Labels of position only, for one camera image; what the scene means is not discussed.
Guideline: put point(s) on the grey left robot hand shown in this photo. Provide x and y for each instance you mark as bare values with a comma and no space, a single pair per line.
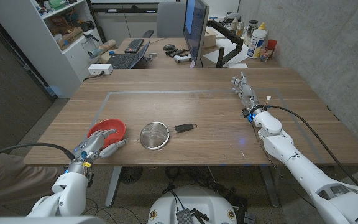
92,146

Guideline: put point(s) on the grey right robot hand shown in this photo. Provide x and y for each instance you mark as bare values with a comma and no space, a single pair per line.
248,91

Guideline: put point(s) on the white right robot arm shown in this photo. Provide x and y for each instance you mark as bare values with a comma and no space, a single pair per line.
303,172

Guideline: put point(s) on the red bowl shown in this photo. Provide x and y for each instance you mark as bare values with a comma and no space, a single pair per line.
109,125

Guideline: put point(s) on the clear glass cup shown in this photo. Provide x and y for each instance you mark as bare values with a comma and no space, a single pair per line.
266,54

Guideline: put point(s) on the grey table leg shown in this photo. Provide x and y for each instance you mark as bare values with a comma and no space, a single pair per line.
113,186
270,186

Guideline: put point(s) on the white paper sheets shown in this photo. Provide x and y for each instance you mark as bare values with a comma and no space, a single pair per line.
225,51

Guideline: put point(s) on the round black floor fan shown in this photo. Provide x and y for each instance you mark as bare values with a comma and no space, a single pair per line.
130,175

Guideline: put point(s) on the white wipes canister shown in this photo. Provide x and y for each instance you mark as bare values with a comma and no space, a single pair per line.
256,43

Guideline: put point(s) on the red cup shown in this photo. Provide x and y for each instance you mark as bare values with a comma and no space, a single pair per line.
272,44

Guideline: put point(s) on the dark lidded jar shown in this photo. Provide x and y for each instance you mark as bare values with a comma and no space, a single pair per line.
251,29

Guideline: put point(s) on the light wooden box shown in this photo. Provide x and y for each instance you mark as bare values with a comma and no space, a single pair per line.
210,38

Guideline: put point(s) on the yellow capped bottle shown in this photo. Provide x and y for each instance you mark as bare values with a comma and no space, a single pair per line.
262,26

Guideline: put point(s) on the white game controller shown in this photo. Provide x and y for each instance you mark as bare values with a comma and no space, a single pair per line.
182,58

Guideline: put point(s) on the white power strip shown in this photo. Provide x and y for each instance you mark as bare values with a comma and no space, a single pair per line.
99,69

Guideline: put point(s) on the black remote controllers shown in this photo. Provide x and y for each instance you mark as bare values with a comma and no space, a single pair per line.
175,52

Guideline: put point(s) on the black computer monitor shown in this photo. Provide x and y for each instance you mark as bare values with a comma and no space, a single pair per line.
194,28

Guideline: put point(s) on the black computer mouse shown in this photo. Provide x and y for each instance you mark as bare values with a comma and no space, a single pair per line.
169,47

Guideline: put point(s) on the dark open laptop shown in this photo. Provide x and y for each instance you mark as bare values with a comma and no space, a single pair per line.
123,60

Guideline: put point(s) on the rolled paper poster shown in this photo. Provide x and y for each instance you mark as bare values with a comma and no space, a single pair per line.
102,48

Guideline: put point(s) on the white shelf unit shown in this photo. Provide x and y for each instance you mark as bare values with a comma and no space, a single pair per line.
42,56

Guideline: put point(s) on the grey office chair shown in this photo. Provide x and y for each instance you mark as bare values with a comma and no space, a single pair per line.
169,18

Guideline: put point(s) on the black keyboard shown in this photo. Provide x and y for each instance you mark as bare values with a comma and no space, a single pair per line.
134,45

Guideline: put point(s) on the cardboard box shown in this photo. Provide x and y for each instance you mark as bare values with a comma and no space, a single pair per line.
70,37

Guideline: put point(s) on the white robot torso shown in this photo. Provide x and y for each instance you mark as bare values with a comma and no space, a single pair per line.
194,200

